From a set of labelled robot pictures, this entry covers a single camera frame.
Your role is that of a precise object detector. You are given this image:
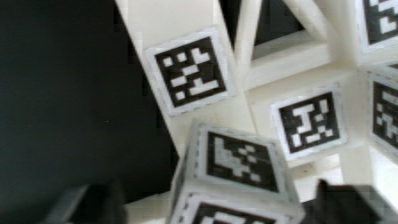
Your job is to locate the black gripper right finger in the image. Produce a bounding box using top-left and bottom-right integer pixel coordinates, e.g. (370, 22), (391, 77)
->
(300, 180), (398, 224)

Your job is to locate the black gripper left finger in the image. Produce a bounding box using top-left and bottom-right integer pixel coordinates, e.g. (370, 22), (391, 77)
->
(68, 182), (126, 224)

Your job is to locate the white chair seat part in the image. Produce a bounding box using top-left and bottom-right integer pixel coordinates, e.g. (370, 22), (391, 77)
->
(249, 63), (371, 190)

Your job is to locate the white marker cube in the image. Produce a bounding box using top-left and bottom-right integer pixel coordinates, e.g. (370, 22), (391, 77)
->
(165, 122), (304, 224)
(368, 62), (398, 158)

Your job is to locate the white marker cube front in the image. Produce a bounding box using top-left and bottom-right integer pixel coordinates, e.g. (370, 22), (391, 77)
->
(165, 122), (304, 224)

